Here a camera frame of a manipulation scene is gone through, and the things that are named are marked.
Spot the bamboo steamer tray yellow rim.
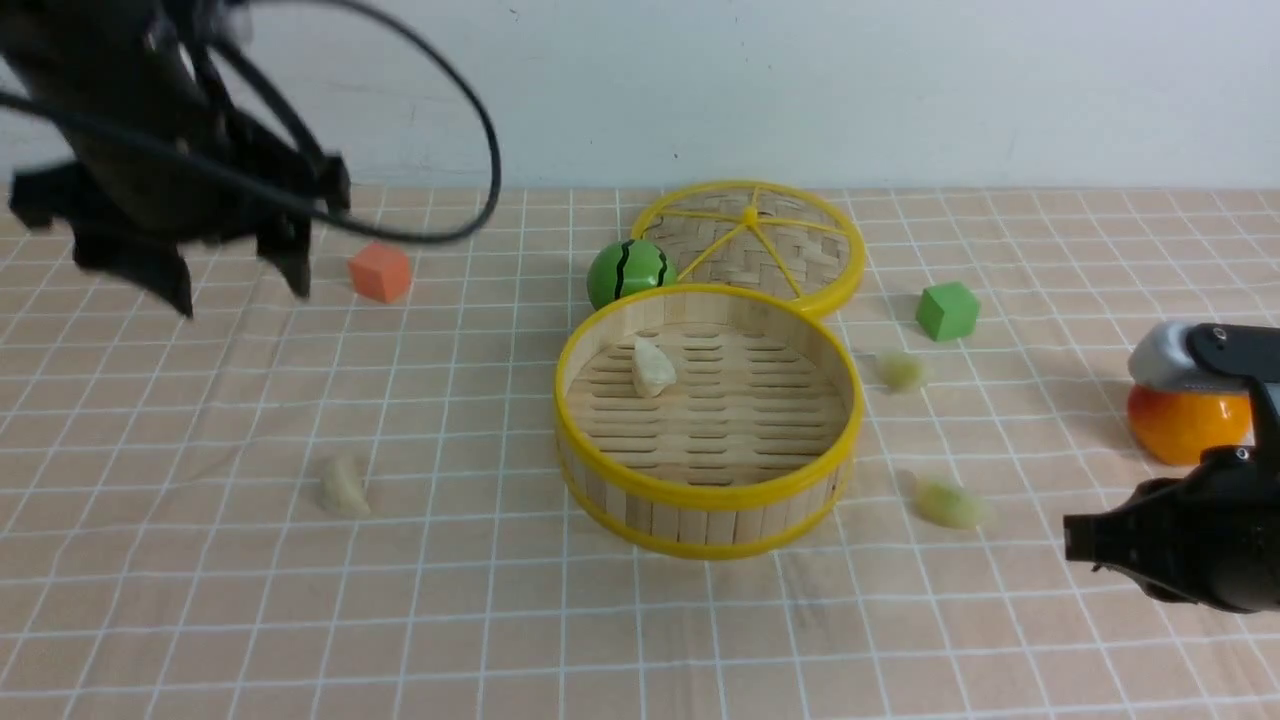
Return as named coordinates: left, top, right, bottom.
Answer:
left=553, top=284, right=865, bottom=561

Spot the white dumpling back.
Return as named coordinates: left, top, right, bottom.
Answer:
left=631, top=336, right=678, bottom=398

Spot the checkered beige tablecloth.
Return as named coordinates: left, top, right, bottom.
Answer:
left=0, top=184, right=1280, bottom=720

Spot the bamboo steamer lid yellow rim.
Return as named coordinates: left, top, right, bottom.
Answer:
left=630, top=179, right=868, bottom=318

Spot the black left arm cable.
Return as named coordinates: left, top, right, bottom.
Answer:
left=0, top=0, right=502, bottom=245

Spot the orange yellow toy pear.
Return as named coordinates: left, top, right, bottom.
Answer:
left=1126, top=386, right=1251, bottom=466

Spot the white dumpling front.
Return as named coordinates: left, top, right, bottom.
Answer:
left=319, top=455, right=372, bottom=519

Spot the white dumpling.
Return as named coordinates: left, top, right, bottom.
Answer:
left=319, top=455, right=372, bottom=519
left=631, top=336, right=678, bottom=398

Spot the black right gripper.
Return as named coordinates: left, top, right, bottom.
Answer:
left=1062, top=446, right=1279, bottom=614

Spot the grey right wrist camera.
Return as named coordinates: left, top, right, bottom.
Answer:
left=1126, top=322, right=1279, bottom=395

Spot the green cube block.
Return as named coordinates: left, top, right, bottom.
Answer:
left=915, top=281, right=982, bottom=343

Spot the green toy watermelon ball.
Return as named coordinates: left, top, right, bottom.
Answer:
left=586, top=238, right=678, bottom=310

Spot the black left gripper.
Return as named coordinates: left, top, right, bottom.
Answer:
left=3, top=1, right=349, bottom=319

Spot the orange cube block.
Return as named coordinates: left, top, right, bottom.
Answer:
left=347, top=243, right=413, bottom=304

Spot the pale green dumpling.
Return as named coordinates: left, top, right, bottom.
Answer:
left=913, top=478, right=989, bottom=530
left=876, top=350, right=931, bottom=395

